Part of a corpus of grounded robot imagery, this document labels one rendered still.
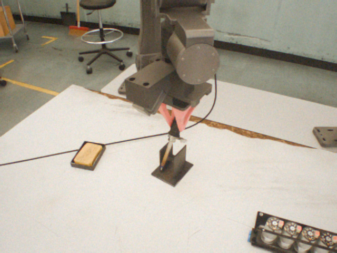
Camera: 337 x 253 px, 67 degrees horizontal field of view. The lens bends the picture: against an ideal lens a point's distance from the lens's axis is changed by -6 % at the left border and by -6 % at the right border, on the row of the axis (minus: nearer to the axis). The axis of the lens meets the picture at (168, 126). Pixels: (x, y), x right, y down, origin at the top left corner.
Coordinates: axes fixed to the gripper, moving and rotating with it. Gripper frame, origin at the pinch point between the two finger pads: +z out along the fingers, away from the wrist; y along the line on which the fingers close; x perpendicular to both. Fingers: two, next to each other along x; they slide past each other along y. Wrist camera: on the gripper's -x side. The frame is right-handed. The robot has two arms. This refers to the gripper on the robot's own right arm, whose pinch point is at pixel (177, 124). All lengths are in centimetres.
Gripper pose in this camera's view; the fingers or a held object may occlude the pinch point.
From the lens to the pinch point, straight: 51.9
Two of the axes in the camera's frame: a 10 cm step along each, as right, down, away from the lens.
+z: 0.0, 7.7, 6.4
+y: 8.2, 3.7, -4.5
